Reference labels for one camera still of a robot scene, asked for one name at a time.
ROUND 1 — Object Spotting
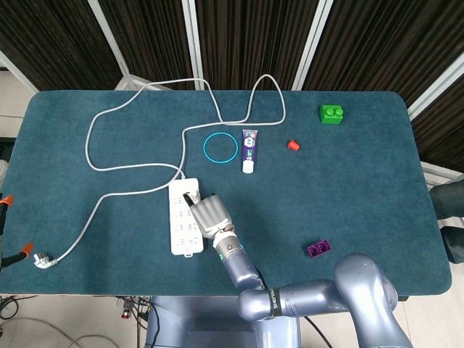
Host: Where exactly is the white partition post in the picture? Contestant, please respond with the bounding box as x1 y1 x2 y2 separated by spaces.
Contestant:
291 0 334 91
86 0 148 91
0 49 39 92
182 0 204 91
407 52 464 120

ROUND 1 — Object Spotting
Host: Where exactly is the teal fabric table mat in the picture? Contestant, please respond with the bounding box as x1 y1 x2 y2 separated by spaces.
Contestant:
0 89 453 297

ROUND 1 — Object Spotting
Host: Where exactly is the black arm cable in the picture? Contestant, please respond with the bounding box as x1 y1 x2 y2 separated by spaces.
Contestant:
303 315 331 348

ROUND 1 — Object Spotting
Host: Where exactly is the dark clad person leg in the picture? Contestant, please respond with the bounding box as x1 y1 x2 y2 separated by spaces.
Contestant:
429 181 464 220
444 225 464 265

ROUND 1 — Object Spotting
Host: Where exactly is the purple toothpaste tube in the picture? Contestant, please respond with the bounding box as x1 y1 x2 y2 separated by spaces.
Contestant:
241 129 260 174

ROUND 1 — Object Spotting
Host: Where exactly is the teal plastic ring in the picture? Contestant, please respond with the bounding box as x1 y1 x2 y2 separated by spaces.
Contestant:
202 132 239 165

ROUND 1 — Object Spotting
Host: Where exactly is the purple building block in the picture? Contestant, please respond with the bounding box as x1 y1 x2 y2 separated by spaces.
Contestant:
306 239 334 260

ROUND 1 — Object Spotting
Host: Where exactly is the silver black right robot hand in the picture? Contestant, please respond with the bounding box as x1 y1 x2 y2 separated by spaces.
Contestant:
183 193 236 241

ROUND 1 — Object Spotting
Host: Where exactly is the dark slatted partition panel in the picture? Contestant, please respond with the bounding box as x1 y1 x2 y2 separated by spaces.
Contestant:
411 72 464 170
97 0 196 91
302 0 464 108
195 0 322 91
0 0 123 91

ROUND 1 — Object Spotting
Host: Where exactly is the blue-grey robot torso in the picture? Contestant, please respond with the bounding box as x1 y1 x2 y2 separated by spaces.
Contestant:
144 295 302 348

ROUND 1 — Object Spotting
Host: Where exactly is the grey power strip cable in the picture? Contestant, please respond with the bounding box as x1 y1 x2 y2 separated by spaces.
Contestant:
33 74 287 270

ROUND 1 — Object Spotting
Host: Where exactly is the white power strip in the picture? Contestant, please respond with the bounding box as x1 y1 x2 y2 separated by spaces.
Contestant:
169 177 204 259

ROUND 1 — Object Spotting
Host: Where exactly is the black clamp orange tip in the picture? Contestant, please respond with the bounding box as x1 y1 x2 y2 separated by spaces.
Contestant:
0 241 35 270
0 194 15 236

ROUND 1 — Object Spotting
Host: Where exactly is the green building block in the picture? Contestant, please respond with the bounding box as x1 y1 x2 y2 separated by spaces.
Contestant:
318 104 346 126

